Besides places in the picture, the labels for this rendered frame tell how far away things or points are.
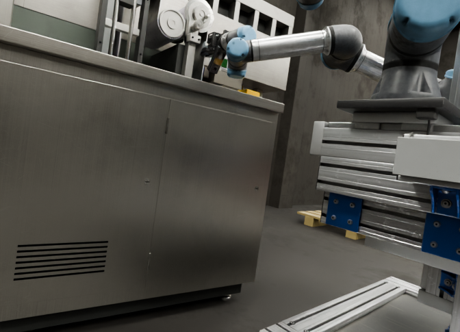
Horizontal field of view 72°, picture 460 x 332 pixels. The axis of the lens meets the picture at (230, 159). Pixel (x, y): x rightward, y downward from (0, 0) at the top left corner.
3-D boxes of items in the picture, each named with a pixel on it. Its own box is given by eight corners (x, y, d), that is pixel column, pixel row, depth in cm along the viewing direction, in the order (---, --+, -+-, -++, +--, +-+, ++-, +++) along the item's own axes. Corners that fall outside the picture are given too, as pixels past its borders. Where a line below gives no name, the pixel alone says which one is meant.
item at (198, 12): (199, 1, 140) (211, 13, 144) (196, 2, 141) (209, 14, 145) (191, 14, 138) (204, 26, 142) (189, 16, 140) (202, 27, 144)
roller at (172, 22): (157, 31, 133) (161, 3, 132) (137, 44, 154) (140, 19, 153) (183, 41, 140) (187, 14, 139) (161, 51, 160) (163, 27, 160)
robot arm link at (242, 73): (224, 71, 118) (228, 41, 118) (226, 78, 129) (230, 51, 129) (246, 74, 118) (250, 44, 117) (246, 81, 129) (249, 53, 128)
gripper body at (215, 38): (220, 40, 145) (236, 33, 135) (218, 58, 145) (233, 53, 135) (206, 34, 140) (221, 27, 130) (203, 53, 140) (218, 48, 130)
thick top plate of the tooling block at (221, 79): (213, 81, 146) (215, 68, 146) (176, 89, 179) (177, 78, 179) (241, 90, 155) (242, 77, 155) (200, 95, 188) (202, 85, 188)
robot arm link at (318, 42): (374, 46, 105) (227, 66, 107) (362, 57, 116) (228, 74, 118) (370, 11, 105) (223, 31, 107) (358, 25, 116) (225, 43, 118)
